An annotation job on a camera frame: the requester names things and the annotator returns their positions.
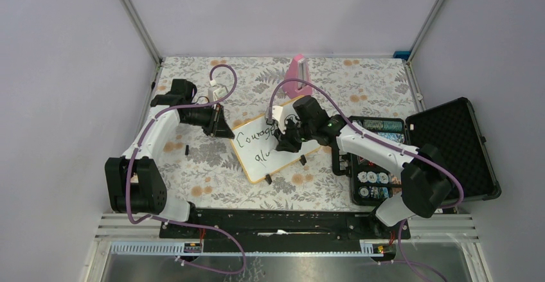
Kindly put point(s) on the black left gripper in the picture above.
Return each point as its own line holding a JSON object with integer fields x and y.
{"x": 218, "y": 126}

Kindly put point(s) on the black mounting base plate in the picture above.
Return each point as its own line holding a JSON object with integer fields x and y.
{"x": 283, "y": 231}

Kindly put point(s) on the blue corner bracket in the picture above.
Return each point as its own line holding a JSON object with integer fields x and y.
{"x": 403, "y": 55}

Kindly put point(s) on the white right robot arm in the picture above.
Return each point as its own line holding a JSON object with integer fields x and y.
{"x": 425, "y": 181}

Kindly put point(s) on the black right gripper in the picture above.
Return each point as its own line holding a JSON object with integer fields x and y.
{"x": 285, "y": 142}

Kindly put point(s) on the blue white chip stack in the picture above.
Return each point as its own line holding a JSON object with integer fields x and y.
{"x": 392, "y": 136}

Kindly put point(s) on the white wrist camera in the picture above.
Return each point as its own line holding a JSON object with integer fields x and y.
{"x": 274, "y": 116}
{"x": 216, "y": 93}

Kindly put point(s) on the black poker chip case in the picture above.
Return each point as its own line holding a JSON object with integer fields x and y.
{"x": 448, "y": 134}

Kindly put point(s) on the yellow framed whiteboard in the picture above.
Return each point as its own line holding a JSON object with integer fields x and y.
{"x": 254, "y": 146}

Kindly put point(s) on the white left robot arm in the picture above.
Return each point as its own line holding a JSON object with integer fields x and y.
{"x": 134, "y": 182}

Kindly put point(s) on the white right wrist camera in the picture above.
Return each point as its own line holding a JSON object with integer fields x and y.
{"x": 274, "y": 116}

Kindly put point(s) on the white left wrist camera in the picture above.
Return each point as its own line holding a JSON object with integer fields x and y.
{"x": 216, "y": 93}

